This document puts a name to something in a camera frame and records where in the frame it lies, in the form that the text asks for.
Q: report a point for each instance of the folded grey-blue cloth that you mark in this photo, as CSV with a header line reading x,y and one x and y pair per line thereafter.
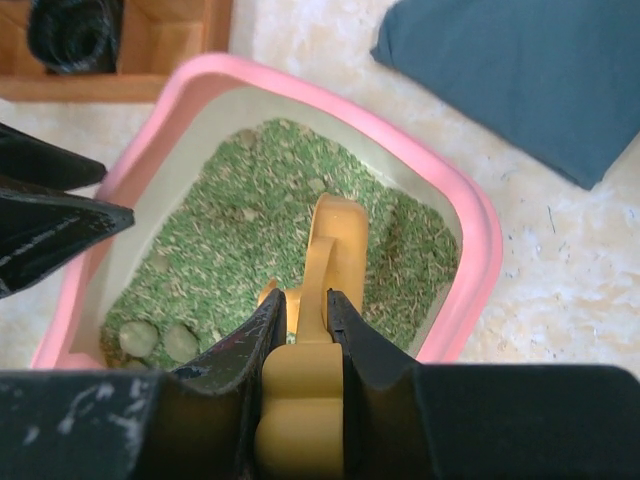
x,y
559,80

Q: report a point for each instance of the green cat litter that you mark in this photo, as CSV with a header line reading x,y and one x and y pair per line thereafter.
x,y
246,221

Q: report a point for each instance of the wooden compartment tray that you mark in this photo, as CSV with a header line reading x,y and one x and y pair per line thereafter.
x,y
157,37

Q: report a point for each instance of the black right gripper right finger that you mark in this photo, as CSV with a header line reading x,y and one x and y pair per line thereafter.
x,y
409,420

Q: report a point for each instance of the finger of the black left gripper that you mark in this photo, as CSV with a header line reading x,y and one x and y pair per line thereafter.
x,y
42,231
30,160

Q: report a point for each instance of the yellow plastic litter scoop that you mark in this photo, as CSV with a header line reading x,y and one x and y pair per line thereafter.
x,y
300,434

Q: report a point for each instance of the black round coiled item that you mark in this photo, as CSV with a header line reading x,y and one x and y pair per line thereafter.
x,y
71,37

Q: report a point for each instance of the pink litter box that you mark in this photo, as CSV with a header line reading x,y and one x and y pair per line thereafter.
x,y
207,99

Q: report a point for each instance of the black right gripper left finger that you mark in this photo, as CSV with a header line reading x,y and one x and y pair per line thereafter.
x,y
195,422

